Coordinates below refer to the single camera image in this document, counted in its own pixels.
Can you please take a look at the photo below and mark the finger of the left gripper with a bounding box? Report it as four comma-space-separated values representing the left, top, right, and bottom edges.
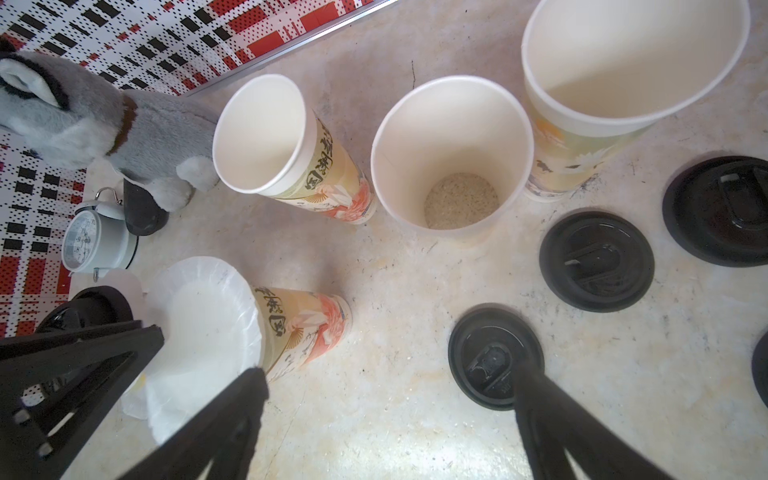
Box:
1, 321, 164, 479

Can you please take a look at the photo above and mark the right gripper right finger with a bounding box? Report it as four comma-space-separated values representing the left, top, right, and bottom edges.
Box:
512, 362, 670, 479

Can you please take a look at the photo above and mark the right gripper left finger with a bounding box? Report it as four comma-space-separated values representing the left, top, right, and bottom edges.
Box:
122, 368, 269, 479

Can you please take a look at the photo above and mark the black cup lid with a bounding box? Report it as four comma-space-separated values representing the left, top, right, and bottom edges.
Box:
662, 155, 767, 268
447, 303, 545, 411
539, 210, 655, 313
35, 286, 134, 334

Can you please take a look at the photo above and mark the white alarm clock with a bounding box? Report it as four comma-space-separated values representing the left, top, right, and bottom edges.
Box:
61, 187, 138, 281

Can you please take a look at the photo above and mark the black glasses case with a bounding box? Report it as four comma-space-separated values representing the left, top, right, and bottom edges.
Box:
123, 180, 169, 237

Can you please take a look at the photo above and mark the grey husky plush toy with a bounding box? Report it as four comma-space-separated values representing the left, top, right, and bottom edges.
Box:
1, 40, 219, 213

